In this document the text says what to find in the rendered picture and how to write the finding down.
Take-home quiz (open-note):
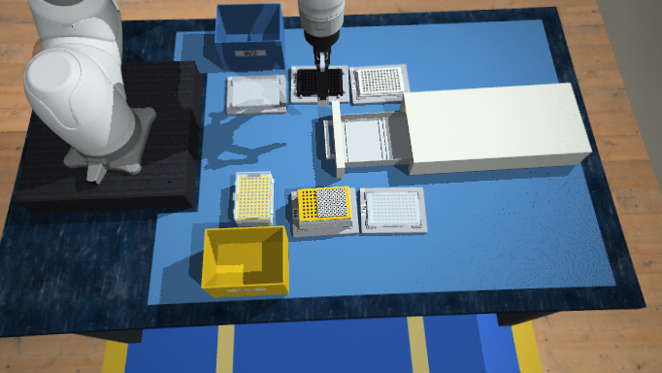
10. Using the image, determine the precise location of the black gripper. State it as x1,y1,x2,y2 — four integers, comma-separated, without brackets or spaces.
304,29,340,107

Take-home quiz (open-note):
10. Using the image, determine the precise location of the blue open-top bin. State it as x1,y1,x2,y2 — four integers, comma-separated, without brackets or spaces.
215,3,285,71

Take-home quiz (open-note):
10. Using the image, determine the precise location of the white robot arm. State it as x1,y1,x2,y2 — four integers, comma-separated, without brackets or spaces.
23,0,345,185

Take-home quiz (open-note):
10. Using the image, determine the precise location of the yellow open bin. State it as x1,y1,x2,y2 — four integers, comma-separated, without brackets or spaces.
202,226,289,297

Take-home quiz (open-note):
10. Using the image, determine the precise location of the blue bench mat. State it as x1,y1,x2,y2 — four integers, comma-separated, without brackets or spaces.
148,19,616,305

